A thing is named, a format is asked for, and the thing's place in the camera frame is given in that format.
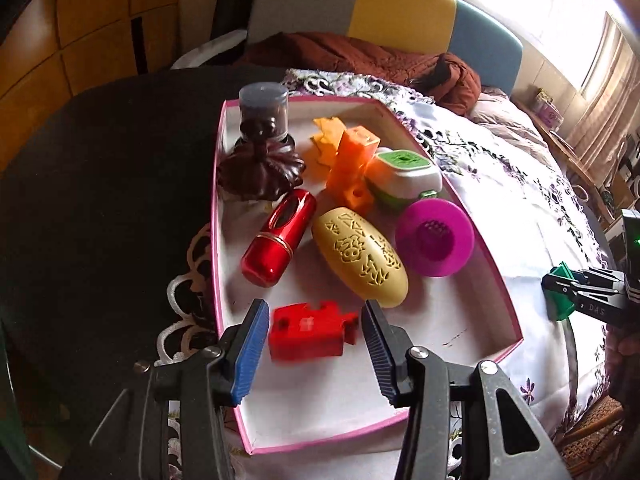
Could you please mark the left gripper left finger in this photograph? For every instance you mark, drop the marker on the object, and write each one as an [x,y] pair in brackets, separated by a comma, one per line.
[214,379]

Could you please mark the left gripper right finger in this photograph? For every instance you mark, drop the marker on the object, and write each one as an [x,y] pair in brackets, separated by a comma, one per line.
[412,377]

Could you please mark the teal green flanged piece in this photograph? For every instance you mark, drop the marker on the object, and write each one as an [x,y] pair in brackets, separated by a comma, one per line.
[563,305]

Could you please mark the red puzzle-shaped block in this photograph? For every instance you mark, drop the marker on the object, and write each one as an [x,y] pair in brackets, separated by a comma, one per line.
[300,333]

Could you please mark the red glossy cylinder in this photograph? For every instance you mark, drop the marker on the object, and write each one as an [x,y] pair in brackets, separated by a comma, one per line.
[273,247]

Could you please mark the yellow carved oval object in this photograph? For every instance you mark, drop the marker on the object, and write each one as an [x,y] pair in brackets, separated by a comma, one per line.
[361,257]

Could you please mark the magenta funnel-shaped object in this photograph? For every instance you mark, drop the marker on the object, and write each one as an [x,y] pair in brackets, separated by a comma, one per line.
[434,237]

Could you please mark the green and white container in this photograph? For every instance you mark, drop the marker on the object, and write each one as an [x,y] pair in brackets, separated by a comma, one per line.
[398,178]

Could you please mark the orange perforated block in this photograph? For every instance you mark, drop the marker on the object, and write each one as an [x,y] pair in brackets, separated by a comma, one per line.
[345,182]

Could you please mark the dark brown flower-shaped object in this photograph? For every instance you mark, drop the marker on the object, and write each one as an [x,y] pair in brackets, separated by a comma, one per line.
[261,167]

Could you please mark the orange-yellow curved piece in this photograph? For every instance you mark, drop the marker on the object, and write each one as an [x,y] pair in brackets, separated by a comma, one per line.
[327,139]

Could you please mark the wooden side table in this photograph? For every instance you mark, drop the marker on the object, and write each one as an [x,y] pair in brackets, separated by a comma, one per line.
[564,155]

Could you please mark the white embroidered floral tablecloth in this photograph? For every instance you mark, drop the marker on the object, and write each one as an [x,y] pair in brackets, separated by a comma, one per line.
[530,220]

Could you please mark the pink curtain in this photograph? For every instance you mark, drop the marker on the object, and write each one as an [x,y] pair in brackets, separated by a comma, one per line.
[613,77]

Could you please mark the pink box on side table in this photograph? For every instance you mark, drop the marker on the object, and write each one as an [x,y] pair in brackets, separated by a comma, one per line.
[544,108]

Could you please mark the pink shallow tray box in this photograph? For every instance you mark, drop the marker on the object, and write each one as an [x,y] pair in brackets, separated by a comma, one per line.
[464,318]

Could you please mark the pinkish grey pillow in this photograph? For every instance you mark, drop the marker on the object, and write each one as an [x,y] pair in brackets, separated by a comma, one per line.
[495,111]

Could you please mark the rust brown quilted jacket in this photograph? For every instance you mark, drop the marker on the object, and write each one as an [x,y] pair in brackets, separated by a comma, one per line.
[447,79]

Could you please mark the grey yellow blue headboard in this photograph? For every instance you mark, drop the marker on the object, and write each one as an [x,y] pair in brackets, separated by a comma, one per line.
[418,26]

